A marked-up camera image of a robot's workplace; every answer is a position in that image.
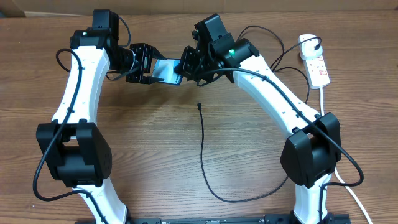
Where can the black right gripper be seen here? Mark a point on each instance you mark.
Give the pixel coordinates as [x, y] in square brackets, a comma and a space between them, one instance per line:
[188, 70]

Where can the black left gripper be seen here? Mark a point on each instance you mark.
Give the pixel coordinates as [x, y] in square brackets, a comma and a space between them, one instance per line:
[147, 53]

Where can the black Galaxy smartphone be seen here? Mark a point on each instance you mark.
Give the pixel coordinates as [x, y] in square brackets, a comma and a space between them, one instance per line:
[165, 69]

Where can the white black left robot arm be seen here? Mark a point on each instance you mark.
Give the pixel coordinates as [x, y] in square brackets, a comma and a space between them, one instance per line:
[76, 157]

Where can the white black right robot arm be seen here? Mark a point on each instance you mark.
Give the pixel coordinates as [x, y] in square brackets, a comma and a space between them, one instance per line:
[312, 141]

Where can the white charger plug adapter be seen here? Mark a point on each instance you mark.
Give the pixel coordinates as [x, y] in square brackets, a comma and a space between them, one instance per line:
[310, 46]

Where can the white power strip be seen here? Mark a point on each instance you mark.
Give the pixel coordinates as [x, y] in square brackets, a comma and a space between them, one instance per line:
[317, 73]

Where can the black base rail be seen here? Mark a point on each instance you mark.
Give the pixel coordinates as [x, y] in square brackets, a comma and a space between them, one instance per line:
[266, 219]

